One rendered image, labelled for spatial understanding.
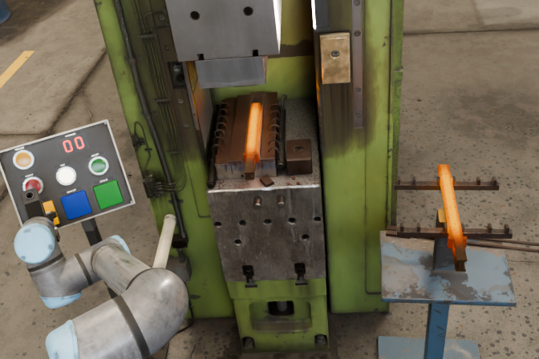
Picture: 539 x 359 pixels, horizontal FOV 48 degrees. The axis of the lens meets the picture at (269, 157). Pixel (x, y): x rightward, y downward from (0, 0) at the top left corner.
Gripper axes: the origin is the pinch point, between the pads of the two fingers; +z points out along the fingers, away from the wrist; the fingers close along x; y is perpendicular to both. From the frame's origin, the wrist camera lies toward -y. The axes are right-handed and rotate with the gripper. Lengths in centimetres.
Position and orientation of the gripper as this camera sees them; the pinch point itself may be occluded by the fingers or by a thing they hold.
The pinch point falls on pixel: (42, 214)
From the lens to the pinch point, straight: 192.3
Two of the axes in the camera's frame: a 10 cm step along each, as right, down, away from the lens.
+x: 9.2, -3.1, 2.6
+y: 2.8, 9.5, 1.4
